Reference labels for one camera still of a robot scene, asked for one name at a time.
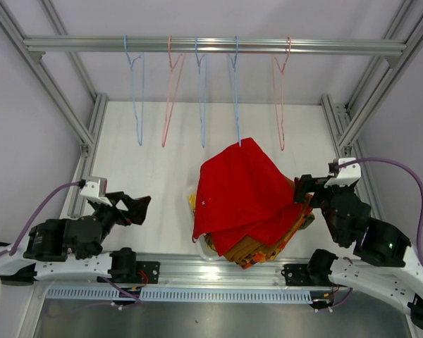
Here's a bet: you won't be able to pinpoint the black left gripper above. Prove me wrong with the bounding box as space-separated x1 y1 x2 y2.
92 191 150 241

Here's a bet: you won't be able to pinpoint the orange brown camouflage trousers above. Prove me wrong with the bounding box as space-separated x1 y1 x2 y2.
204 211 317 270

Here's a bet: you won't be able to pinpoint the pink hanger of red trousers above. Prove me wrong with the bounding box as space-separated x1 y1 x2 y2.
271 36 292 151

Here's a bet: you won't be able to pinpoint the yellow trousers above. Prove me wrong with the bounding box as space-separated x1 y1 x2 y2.
188 193 197 215

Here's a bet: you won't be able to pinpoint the red trousers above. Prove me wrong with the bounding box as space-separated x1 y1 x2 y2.
192 138 302 256

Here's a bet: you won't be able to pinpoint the pink hanger of yellow camouflage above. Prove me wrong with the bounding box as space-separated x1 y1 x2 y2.
161 35 185 148

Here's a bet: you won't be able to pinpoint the white plastic basket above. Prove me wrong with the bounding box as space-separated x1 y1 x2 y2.
195 237 221 261

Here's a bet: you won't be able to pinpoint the blue hanger of brown trousers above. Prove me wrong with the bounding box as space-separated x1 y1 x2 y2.
226 36 242 146

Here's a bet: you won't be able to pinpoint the blue hanger of orange camouflage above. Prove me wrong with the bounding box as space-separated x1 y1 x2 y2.
195 37 208 149

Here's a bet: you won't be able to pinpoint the blue hanger of yellow trousers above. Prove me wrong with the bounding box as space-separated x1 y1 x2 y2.
123 35 146 146

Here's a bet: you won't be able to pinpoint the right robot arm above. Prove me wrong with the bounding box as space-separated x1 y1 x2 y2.
294 170 423 330

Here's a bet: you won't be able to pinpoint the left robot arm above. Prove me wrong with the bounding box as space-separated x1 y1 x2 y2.
0 192 152 285

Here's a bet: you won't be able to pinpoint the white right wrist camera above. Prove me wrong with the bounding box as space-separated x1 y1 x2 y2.
324 158 362 187

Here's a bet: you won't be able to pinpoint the aluminium frame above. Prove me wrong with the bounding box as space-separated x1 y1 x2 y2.
0 0 423 303

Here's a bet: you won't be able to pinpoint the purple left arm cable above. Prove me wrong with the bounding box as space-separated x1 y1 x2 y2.
0 179 144 311

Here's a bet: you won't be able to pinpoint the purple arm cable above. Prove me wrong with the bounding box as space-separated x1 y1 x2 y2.
0 179 144 311
309 156 423 313

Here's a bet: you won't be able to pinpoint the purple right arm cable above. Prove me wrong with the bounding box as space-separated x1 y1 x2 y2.
309 156 423 313

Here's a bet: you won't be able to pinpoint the slotted cable duct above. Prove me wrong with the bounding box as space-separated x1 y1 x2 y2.
46 286 312 304

